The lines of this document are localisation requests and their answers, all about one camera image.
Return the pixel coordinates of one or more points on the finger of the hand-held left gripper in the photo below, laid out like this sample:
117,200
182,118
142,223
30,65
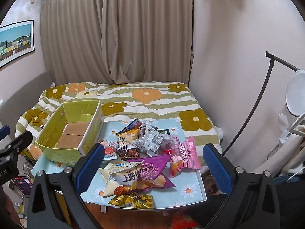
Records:
16,142
3,131

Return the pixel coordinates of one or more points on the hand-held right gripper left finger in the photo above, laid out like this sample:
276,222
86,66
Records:
89,164

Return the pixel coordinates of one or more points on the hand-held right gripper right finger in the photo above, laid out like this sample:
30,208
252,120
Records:
216,167

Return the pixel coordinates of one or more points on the blue red snack packet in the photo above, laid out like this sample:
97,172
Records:
109,151

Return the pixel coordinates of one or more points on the cream orange snack packet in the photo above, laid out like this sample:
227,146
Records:
106,186

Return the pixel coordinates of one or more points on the pink marshmallow packet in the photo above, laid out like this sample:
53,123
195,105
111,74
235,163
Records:
187,156

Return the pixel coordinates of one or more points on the green cardboard box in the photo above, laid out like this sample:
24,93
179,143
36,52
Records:
57,157

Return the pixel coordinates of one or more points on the white teal snack packet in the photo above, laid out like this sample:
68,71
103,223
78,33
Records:
125,171

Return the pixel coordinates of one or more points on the dark brown snack packet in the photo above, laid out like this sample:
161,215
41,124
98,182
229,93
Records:
127,150

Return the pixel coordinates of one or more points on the yellow snack packet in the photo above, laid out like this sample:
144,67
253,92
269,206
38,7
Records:
128,136

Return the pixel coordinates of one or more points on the pink white snack packet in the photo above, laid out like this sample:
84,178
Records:
173,140

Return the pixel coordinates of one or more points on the small red snack packet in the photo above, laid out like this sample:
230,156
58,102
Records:
167,151

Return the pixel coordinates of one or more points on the gold snack packet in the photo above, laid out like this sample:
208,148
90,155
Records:
132,200

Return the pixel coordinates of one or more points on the silver dark blue snack packet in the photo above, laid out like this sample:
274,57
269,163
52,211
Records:
134,124

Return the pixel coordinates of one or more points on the dark green snack packet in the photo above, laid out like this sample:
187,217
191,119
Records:
164,131

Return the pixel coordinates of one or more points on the purple chips packet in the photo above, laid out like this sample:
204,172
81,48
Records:
152,169

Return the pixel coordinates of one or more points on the grey white snack packet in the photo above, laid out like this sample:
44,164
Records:
152,141

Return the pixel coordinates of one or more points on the person's left forearm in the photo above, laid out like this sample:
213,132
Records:
10,207

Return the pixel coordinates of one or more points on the dark laptop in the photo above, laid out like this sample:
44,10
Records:
22,184

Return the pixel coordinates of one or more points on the daisy print tablecloth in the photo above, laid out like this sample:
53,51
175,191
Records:
190,190

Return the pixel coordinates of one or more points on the grey padded headboard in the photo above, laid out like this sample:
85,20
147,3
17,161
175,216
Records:
26,93

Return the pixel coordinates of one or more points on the red plastic bag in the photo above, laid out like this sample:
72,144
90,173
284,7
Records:
183,222

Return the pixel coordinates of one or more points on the white garment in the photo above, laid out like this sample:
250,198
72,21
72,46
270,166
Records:
289,152

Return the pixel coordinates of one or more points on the floral striped blanket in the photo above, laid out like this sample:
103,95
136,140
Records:
143,107

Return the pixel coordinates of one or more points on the white round lamp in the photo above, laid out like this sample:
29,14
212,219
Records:
296,93

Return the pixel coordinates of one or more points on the black curved lamp pole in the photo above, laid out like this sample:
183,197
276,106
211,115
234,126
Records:
281,60

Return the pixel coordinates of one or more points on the beige curtain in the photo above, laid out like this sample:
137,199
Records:
95,28

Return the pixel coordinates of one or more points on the framed wall poster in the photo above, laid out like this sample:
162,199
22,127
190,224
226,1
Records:
16,43

